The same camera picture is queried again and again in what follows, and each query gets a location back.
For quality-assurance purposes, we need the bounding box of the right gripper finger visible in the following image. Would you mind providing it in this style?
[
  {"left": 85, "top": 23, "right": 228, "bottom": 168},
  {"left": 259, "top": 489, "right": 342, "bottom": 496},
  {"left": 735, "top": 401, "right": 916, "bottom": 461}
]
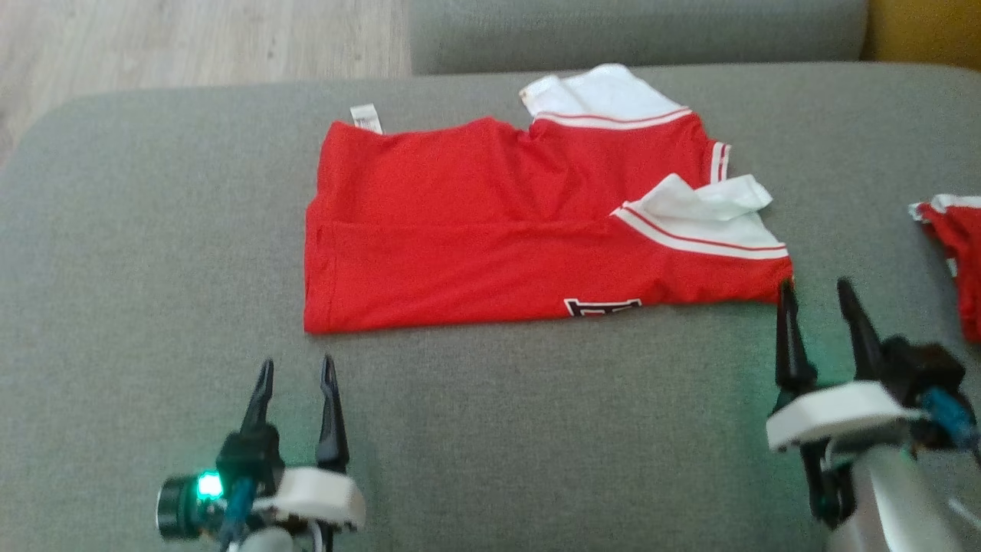
[
  {"left": 773, "top": 279, "right": 818, "bottom": 394},
  {"left": 836, "top": 277, "right": 884, "bottom": 383}
]

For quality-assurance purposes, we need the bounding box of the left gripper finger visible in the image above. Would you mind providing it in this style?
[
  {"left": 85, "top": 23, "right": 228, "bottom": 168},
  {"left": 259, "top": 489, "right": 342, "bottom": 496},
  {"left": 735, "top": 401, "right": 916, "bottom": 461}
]
[
  {"left": 315, "top": 353, "right": 350, "bottom": 471},
  {"left": 241, "top": 358, "right": 276, "bottom": 435}
]

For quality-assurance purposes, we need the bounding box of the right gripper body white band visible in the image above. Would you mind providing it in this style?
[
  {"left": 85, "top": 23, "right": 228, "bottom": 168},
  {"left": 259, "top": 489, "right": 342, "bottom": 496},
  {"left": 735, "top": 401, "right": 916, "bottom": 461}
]
[{"left": 766, "top": 381, "right": 925, "bottom": 530}]

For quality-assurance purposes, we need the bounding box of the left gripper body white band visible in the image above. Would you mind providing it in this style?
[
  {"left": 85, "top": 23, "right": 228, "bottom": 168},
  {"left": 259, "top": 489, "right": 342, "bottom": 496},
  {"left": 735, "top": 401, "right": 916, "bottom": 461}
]
[{"left": 157, "top": 468, "right": 366, "bottom": 537}]

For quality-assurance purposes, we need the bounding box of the red garment with white trim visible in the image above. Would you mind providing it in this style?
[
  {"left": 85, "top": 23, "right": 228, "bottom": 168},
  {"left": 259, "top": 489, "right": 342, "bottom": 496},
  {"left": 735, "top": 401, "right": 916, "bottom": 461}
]
[{"left": 908, "top": 194, "right": 981, "bottom": 343}]

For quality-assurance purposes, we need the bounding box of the red jersey with black print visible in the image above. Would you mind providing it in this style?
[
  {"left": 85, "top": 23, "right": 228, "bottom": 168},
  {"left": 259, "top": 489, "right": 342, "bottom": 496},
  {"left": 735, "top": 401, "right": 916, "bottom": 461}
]
[{"left": 303, "top": 63, "right": 794, "bottom": 336}]

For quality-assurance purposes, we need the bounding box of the large grey sofa cushion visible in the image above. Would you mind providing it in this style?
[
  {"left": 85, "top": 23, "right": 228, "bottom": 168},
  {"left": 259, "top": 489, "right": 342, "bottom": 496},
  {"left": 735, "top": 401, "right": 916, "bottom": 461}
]
[{"left": 0, "top": 61, "right": 981, "bottom": 552}]

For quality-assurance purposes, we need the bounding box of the wide yellow sofa back cushion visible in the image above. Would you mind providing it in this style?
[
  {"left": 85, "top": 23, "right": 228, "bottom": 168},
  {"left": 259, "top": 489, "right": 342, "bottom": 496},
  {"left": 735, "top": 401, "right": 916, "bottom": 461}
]
[{"left": 862, "top": 0, "right": 981, "bottom": 71}]

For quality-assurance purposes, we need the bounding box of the grey sofa seat cushion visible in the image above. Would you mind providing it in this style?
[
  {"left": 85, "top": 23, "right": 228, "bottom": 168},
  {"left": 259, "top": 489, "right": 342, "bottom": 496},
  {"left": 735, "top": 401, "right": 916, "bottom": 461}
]
[{"left": 408, "top": 0, "right": 869, "bottom": 76}]

